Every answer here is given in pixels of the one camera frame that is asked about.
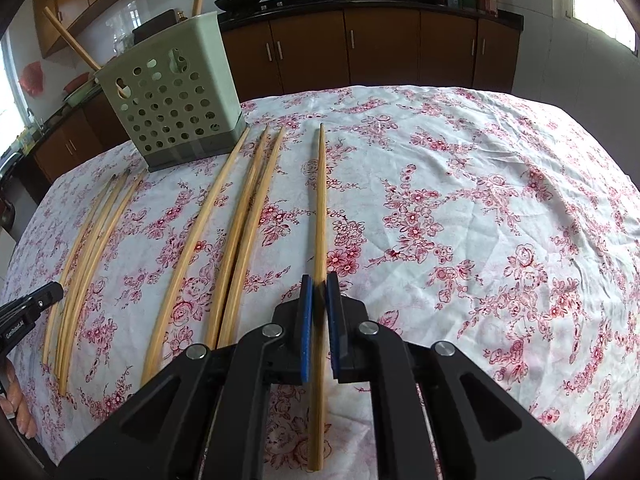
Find green bowl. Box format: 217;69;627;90
62;72;104;107

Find small sliding window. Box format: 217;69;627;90
0;35;29;157

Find person's left hand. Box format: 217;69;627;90
0;360;39;437

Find black kitchen countertop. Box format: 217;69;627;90
0;0;525;181

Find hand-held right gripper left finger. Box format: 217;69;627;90
55;275;315;480

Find green perforated utensil holder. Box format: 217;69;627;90
93;10;248;171

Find dark brown box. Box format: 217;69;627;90
132;9;199;46

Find brown upper kitchen cabinets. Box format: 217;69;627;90
32;0;202;59

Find red hanging decoration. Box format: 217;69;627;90
21;60;47;95

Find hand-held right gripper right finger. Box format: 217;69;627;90
325;273;584;480

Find floral white tablecloth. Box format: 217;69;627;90
0;85;640;480

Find brown lower kitchen cabinets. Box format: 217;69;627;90
22;2;524;196

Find brown kitchen cabinets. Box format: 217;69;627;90
22;2;524;196
32;0;202;59

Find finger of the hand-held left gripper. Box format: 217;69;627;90
0;282;65;319

